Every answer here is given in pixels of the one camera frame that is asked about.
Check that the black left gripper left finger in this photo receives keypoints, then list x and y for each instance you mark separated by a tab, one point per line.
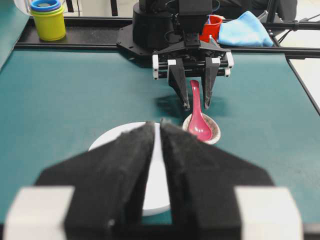
109	181

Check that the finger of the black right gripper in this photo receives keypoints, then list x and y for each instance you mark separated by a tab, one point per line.
211	68
177	80

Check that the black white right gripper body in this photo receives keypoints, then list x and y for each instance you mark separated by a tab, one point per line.
193	53

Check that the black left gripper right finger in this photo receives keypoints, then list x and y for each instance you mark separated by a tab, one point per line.
201	179

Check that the red plastic spoon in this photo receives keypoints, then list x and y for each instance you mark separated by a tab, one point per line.
197	125

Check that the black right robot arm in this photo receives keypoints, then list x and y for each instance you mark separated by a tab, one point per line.
153	18

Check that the small patterned bowl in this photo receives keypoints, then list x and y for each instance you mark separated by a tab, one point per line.
216	132

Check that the red cup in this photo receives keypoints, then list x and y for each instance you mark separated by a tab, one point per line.
211	28

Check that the blue cloth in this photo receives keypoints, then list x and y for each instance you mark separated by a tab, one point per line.
245	31

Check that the white round plate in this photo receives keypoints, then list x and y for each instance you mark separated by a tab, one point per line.
156	200

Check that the stacked colourful cups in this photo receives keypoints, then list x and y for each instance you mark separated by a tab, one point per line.
49	19

